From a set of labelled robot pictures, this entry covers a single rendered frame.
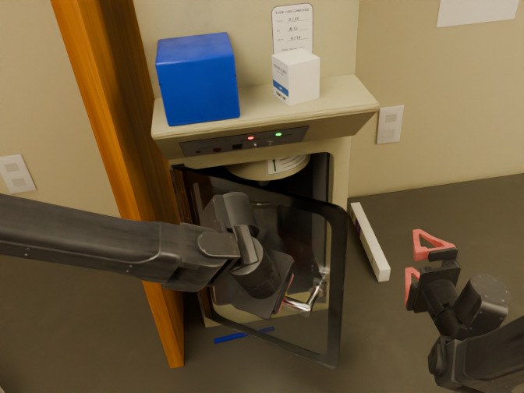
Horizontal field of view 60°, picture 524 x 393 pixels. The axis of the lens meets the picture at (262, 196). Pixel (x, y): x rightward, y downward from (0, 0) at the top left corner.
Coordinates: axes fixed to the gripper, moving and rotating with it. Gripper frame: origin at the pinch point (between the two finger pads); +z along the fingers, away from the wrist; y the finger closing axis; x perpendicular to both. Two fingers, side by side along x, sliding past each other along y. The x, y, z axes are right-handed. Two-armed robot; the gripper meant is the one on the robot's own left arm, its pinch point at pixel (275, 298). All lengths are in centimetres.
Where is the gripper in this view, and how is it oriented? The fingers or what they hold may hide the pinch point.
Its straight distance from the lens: 77.9
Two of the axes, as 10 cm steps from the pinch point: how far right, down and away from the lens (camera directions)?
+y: -3.9, 8.4, -3.7
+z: 2.5, 4.8, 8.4
